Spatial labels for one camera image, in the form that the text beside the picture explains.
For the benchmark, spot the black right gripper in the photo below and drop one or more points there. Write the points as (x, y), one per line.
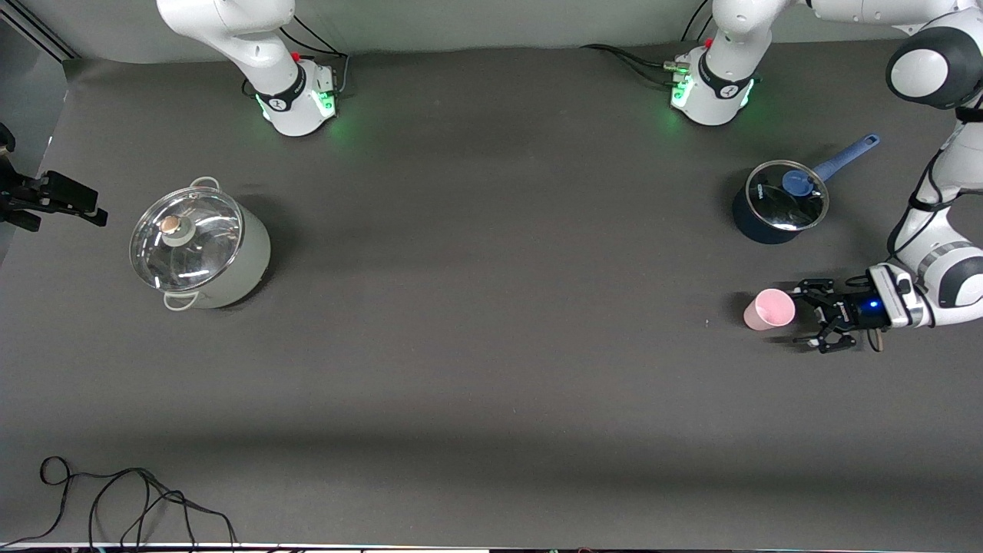
(21, 197)

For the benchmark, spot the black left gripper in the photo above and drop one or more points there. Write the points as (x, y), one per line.
(851, 310)

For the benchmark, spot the pink plastic cup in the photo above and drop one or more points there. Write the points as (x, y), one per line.
(768, 311)

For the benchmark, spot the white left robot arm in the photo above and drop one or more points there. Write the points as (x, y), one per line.
(718, 92)

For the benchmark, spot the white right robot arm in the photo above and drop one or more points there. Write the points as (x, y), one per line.
(261, 46)

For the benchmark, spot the dark blue saucepan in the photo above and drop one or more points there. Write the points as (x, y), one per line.
(749, 226)

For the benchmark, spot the glass lid with blue knob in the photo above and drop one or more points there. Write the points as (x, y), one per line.
(776, 207)

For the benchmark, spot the glass lid with copper knob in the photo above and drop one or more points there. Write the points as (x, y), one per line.
(203, 246)

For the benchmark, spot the dark grey table mat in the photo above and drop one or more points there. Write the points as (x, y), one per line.
(491, 346)

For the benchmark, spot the aluminium profile rail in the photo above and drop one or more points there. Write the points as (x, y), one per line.
(46, 34)

